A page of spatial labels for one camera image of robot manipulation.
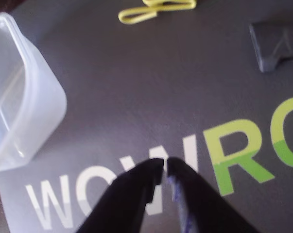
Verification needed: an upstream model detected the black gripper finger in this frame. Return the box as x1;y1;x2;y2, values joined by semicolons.
166;157;261;233
82;158;164;233

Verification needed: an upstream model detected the clear square plastic container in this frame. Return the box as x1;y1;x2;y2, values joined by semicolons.
0;12;68;180

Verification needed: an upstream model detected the yellow wire clip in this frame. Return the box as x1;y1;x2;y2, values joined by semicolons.
118;0;198;25

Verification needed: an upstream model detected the grey mat with WOWROBO print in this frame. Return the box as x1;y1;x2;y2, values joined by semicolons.
0;0;293;233

